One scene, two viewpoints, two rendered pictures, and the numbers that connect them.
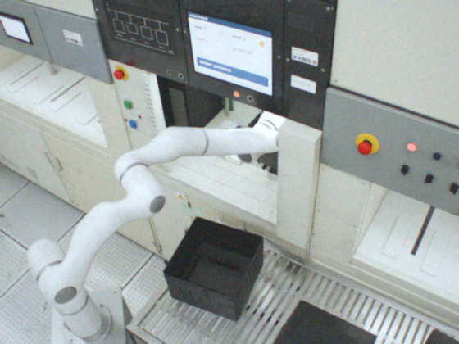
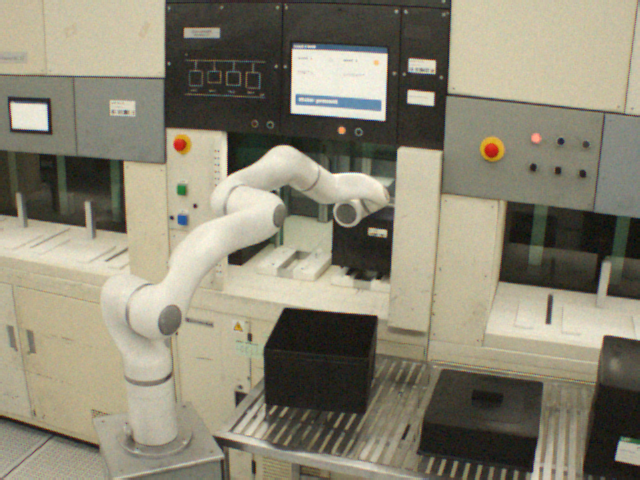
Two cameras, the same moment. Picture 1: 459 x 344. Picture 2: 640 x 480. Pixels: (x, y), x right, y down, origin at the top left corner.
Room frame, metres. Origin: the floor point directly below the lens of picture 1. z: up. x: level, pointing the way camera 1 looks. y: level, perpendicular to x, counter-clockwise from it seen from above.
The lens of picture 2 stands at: (-0.76, 0.66, 1.81)
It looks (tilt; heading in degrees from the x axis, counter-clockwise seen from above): 19 degrees down; 341
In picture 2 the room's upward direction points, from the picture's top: 2 degrees clockwise
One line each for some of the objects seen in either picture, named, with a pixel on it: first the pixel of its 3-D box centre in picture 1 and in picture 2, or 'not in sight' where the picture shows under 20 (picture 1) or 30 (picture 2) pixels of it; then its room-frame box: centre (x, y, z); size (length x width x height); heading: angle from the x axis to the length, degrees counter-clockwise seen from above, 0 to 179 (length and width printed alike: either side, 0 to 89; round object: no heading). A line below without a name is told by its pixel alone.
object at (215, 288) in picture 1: (215, 267); (322, 359); (0.94, 0.07, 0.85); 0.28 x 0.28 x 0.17; 63
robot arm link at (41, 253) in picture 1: (56, 274); (135, 325); (0.81, 0.58, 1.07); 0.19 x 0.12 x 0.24; 33
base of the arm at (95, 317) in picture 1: (79, 312); (151, 406); (0.78, 0.57, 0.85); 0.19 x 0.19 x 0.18
